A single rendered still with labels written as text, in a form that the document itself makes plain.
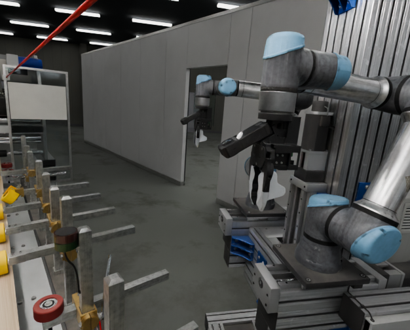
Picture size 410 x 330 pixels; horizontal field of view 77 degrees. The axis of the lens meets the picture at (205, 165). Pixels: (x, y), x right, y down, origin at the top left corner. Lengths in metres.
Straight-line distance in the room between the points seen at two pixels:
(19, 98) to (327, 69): 2.76
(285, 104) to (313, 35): 2.81
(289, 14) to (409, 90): 2.77
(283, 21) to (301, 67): 3.03
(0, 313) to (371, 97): 1.23
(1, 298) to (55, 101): 2.25
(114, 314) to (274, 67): 0.63
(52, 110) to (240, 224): 2.30
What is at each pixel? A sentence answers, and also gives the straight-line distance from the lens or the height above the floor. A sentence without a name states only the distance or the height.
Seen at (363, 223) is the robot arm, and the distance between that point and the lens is 0.81.
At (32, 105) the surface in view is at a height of 1.41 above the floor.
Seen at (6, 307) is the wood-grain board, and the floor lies 0.90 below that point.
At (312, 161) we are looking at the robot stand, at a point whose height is 1.34.
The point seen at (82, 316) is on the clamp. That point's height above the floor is 0.87.
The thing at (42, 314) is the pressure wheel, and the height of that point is 0.90.
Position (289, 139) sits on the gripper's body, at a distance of 0.58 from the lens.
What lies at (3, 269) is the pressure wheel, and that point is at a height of 0.94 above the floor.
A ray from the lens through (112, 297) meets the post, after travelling 0.67.
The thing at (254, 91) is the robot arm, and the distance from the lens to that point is 1.26.
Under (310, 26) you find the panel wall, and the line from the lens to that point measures 3.39.
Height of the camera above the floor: 1.52
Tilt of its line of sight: 13 degrees down
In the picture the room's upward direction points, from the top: 4 degrees clockwise
